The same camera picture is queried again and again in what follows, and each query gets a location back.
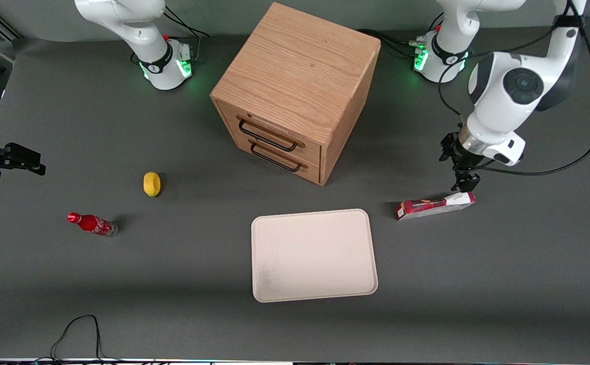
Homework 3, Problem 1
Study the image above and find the black metal frame rail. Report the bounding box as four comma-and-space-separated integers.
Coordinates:
0, 8, 24, 42

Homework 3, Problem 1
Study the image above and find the yellow toy lemon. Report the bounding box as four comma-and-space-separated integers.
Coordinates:
143, 172, 162, 197

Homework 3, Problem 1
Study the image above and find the beige plastic tray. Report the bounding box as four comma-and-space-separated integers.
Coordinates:
251, 208, 379, 303

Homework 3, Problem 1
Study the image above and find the black drawer handle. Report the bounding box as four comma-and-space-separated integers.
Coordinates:
238, 118, 300, 153
250, 142, 303, 173

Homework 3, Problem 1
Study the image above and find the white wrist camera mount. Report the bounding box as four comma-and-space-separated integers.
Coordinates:
487, 132, 527, 167

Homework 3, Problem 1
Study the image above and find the red cola bottle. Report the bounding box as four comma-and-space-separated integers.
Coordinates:
67, 212, 119, 238

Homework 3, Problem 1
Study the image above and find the red cookie box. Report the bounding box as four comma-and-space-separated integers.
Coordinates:
396, 191, 476, 221

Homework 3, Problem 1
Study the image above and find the thin black table cable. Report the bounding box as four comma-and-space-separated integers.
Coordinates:
49, 315, 123, 363

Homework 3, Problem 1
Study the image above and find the black base cable bundle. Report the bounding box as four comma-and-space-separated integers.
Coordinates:
357, 29, 427, 57
162, 5, 210, 62

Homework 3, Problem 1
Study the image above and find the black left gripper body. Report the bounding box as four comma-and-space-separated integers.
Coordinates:
439, 132, 483, 173

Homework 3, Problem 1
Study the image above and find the wooden drawer cabinet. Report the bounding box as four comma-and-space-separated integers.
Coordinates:
210, 2, 382, 187

